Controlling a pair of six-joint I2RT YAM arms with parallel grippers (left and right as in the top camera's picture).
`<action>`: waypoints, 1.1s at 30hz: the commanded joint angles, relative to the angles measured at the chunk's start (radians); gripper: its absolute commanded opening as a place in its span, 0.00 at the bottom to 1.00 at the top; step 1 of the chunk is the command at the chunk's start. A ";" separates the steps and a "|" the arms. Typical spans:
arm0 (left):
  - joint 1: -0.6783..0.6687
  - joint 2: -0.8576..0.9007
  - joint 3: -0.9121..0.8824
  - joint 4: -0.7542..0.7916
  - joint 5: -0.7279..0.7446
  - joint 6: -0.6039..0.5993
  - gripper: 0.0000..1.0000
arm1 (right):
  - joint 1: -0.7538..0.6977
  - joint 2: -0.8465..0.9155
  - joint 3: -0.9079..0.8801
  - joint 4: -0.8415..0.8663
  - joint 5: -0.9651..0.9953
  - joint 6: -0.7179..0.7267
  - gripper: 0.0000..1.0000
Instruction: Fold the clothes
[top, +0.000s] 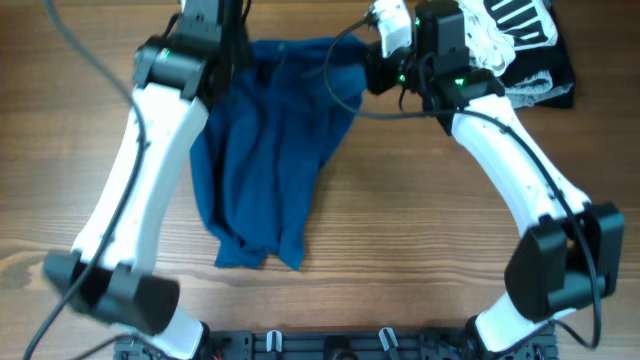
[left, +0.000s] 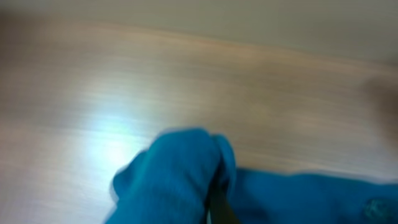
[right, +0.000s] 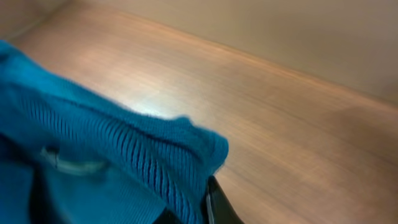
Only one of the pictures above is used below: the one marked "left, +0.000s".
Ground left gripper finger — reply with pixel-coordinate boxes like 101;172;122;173
207;185;239;224

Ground blue t-shirt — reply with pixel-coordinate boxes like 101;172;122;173
107;128;397;223

